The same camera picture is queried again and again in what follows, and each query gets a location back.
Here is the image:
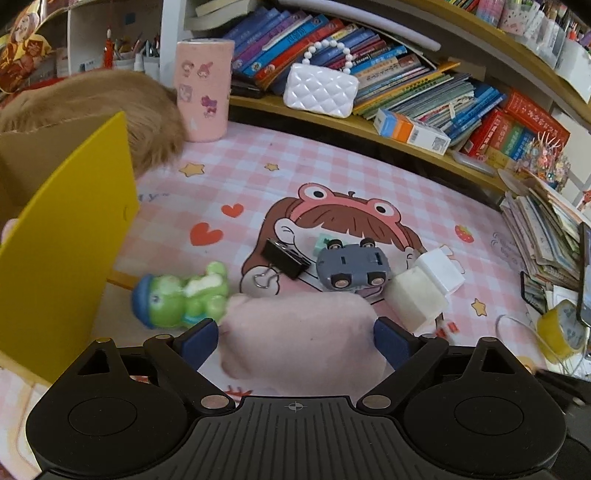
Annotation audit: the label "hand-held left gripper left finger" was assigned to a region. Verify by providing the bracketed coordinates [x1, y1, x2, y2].
[74, 318, 236, 411]

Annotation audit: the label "thick paperback book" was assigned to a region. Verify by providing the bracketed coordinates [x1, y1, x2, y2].
[185, 14, 254, 31]
[195, 0, 259, 17]

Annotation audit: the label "white charger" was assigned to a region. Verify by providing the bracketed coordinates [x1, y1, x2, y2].
[385, 247, 466, 335]

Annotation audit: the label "grey toy car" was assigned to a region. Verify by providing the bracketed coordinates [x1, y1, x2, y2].
[315, 237, 393, 292]

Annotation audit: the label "curved wooden bookshelf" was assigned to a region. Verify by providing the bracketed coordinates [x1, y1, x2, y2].
[185, 0, 591, 208]

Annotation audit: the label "red boxed book set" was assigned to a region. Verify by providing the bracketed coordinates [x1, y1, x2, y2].
[462, 90, 571, 169]

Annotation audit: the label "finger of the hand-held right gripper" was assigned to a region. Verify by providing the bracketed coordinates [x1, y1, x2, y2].
[536, 369, 591, 409]

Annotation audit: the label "pink plush toy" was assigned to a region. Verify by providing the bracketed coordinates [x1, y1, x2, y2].
[217, 291, 393, 393]

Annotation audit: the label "yellow cardboard box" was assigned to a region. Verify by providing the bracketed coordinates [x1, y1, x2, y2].
[0, 111, 139, 384]

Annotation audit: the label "green dinosaur toy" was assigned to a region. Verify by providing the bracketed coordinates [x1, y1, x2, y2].
[130, 261, 230, 330]

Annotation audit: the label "row of books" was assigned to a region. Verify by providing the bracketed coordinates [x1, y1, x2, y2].
[222, 9, 506, 153]

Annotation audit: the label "brown cat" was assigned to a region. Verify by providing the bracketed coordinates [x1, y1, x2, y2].
[0, 69, 190, 178]

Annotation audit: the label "black binder clip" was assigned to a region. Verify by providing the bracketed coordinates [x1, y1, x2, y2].
[252, 237, 312, 289]

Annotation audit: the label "pink sticker-covered cylinder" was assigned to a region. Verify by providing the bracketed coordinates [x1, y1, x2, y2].
[174, 39, 234, 143]

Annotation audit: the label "colourful beaded ornament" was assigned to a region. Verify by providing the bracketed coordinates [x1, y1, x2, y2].
[524, 131, 573, 192]

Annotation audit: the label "stack of booklets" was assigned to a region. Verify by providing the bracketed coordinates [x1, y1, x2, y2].
[501, 185, 585, 296]

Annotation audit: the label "row of stationery holders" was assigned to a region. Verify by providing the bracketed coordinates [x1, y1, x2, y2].
[462, 0, 591, 61]

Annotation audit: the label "white quilted purse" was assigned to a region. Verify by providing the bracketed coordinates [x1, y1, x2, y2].
[283, 39, 360, 119]

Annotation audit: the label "pink checked printed mat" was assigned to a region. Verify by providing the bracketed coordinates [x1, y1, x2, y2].
[0, 122, 578, 480]

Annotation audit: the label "pen holders with pens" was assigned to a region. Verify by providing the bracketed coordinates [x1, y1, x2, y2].
[104, 28, 162, 75]

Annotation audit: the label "yellow tape roll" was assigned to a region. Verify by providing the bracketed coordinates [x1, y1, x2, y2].
[536, 299, 589, 363]

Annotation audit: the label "white shelf unit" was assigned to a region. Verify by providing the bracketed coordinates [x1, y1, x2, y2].
[65, 0, 195, 79]

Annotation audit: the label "orange and white carton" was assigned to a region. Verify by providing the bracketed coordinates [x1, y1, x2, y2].
[373, 108, 452, 155]

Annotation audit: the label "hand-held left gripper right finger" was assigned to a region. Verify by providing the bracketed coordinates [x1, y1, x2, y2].
[355, 316, 518, 411]

